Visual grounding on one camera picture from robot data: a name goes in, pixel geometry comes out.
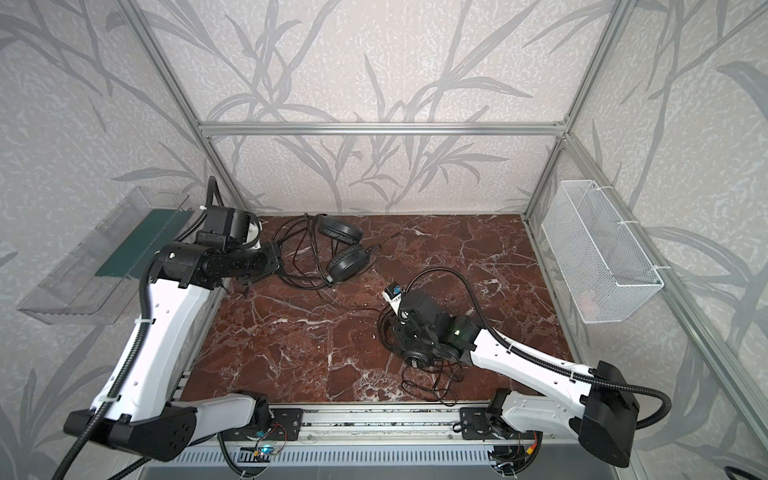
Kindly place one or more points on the clear plastic wall bin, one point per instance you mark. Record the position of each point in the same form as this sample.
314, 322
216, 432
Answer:
98, 280

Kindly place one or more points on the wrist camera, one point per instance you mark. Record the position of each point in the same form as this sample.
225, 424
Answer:
393, 295
228, 228

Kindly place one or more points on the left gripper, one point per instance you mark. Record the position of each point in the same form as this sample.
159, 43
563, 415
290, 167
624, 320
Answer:
264, 262

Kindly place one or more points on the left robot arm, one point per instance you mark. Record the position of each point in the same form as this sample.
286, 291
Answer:
173, 289

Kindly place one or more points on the white wire mesh basket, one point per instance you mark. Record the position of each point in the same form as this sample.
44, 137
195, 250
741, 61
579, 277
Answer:
607, 273

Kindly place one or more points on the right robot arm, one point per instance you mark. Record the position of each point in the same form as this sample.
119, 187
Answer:
594, 405

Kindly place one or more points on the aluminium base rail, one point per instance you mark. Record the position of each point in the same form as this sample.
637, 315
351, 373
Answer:
378, 423

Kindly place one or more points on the black headphones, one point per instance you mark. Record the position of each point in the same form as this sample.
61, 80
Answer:
337, 249
443, 373

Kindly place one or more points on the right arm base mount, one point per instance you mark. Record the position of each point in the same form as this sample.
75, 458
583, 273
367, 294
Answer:
476, 424

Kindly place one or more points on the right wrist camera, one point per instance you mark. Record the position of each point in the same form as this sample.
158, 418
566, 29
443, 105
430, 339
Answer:
393, 295

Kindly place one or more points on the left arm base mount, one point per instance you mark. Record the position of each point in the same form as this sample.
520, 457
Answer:
285, 427

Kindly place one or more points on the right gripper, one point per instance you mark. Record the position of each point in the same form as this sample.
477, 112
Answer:
402, 318

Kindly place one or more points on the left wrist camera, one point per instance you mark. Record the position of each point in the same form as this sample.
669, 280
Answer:
228, 228

